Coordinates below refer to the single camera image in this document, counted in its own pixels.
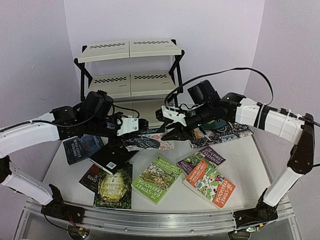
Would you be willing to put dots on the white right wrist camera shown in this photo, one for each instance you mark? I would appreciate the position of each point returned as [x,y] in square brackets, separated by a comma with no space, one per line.
[174,115]

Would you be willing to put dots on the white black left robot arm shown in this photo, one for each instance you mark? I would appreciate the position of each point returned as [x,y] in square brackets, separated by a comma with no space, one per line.
[93,116]

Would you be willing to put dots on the teal plate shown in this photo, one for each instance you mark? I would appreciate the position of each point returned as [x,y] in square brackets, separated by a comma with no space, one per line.
[215,124]

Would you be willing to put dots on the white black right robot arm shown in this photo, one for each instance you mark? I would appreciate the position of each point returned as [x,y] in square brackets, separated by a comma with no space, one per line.
[236,108]

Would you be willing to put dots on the orange 78-Storey Treehouse book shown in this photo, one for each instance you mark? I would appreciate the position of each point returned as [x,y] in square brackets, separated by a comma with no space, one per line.
[208,183]

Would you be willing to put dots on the black Moon and Sixpence book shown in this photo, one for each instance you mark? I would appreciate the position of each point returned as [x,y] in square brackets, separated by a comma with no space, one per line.
[112,159]

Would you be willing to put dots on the dark blue Nineteen Eighty-Four book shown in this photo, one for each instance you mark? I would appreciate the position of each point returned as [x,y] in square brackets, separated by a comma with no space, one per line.
[80,148]

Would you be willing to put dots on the beige three-tier shelf rack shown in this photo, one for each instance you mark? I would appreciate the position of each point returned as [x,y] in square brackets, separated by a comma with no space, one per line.
[138,73]

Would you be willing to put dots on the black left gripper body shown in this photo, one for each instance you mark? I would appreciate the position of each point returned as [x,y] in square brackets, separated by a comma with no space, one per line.
[97,127]

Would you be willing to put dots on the dark red black book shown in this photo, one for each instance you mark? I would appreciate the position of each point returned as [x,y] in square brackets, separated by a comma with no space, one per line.
[91,178]

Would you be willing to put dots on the floral Little Women book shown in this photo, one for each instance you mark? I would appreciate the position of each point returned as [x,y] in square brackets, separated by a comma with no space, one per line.
[150,139]

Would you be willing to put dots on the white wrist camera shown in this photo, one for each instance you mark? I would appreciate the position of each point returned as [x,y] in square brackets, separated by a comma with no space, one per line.
[131,124]
[174,115]

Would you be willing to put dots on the green 65-Storey Treehouse book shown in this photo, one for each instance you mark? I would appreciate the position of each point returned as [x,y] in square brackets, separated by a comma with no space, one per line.
[156,180]

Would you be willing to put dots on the purple 117-Storey Treehouse book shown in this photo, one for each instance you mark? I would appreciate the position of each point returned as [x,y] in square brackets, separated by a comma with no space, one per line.
[207,153]

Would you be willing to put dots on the green Alice in Wonderland book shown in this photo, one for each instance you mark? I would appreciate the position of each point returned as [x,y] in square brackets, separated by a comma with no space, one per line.
[114,191]

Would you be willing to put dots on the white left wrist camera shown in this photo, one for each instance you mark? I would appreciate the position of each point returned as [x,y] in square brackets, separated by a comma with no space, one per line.
[131,124]

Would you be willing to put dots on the patterned fabric placemat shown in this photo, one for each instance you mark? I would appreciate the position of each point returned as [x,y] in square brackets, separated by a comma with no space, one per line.
[230,132]

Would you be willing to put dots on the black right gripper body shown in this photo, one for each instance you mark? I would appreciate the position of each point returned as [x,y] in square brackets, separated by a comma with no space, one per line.
[176,128]

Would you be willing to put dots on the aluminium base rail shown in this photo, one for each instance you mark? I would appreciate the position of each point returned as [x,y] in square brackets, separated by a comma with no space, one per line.
[104,223]

